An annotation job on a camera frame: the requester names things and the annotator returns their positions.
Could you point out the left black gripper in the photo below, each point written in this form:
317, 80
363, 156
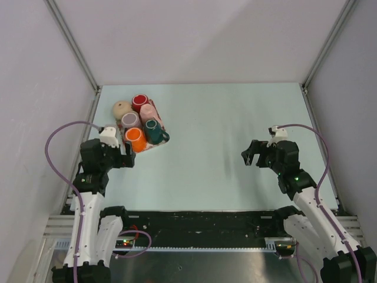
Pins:
123, 160

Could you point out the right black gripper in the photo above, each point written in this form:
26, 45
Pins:
256, 147

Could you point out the orange mug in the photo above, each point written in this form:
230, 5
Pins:
137, 139

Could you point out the purple mug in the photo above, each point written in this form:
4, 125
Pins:
131, 120

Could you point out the dark green mug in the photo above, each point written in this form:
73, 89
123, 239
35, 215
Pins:
154, 132

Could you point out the pink mug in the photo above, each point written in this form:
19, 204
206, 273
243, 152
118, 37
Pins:
148, 112

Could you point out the beige mug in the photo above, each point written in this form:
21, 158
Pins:
120, 108

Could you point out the red mug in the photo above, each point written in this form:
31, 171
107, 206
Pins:
138, 101

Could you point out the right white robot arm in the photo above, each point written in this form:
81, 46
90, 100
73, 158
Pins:
340, 256

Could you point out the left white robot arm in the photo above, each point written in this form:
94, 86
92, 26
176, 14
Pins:
95, 228

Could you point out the floral tray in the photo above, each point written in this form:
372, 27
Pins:
123, 131

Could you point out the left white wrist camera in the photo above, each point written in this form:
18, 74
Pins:
109, 136

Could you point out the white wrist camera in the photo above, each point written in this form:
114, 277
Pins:
278, 134
109, 136

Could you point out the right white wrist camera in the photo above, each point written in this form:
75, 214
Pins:
278, 134

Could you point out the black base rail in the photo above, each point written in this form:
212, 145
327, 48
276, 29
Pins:
204, 229

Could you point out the grey cable duct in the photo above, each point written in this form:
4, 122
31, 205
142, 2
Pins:
267, 245

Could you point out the aluminium frame bar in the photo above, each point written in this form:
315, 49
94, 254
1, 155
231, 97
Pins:
59, 226

